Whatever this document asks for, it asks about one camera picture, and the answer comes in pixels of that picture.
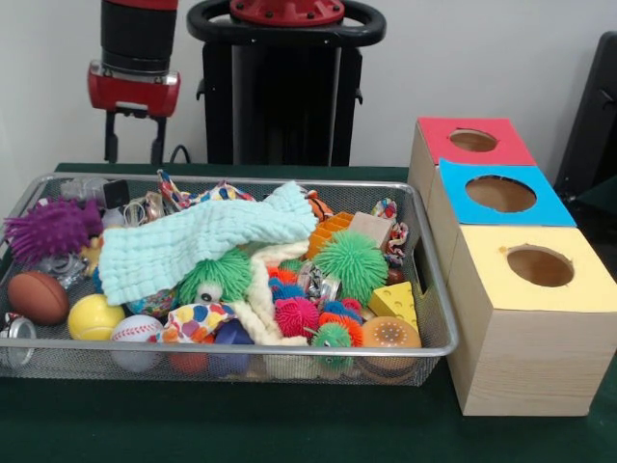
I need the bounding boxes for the toy burger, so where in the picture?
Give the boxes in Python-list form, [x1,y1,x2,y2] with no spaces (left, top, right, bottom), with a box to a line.
[360,315,421,385]

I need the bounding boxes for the brown toy football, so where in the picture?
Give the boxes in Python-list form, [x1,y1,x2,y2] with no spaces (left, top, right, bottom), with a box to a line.
[7,270,71,325]

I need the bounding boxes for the yellow toy cheese wedge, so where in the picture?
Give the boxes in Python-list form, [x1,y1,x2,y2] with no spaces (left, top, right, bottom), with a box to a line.
[368,282,419,334]

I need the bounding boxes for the plain green spiky ball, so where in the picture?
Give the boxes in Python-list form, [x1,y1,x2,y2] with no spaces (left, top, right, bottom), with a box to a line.
[312,230,389,306]

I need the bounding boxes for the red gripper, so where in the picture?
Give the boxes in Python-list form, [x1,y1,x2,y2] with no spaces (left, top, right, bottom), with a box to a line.
[87,60,182,165]

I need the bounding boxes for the white baseball toy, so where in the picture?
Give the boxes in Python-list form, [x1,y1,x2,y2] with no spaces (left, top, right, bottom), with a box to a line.
[110,314,165,372]

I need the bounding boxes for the yellow ball toy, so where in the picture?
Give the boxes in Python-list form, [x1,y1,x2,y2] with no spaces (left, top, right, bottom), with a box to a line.
[67,293,126,341]

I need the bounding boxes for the dark green table cloth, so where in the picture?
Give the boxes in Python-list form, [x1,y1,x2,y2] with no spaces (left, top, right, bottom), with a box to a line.
[0,162,617,463]

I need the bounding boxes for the globe print ball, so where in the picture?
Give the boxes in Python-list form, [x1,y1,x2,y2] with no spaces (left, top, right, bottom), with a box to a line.
[125,286,178,318]

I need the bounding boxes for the tiger striped plush toy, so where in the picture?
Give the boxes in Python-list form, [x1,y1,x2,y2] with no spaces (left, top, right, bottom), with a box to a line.
[303,190,335,217]

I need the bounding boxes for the mint green cloth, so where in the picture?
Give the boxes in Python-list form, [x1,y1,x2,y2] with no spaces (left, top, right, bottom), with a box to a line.
[98,180,319,306]

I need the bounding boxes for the purple spiky ball with eyes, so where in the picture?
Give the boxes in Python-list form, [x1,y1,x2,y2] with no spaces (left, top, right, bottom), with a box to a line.
[3,198,103,264]

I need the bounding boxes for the orange plastic toy block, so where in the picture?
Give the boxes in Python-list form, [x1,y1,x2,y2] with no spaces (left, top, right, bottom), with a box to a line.
[306,211,358,259]

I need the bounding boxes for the wooden box with three holes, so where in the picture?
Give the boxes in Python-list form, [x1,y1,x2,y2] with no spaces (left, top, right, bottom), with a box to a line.
[407,116,617,417]

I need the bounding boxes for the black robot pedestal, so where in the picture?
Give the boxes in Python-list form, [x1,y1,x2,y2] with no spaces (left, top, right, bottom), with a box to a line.
[186,0,387,168]

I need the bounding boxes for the green spiky ball with eyes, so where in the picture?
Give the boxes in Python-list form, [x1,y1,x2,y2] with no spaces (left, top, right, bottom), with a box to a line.
[176,248,253,306]

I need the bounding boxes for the wire mesh bin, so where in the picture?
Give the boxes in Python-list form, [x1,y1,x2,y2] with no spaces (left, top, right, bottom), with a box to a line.
[0,172,459,387]

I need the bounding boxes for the plain wooden cube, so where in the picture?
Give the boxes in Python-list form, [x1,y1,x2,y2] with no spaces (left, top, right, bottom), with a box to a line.
[349,211,391,252]

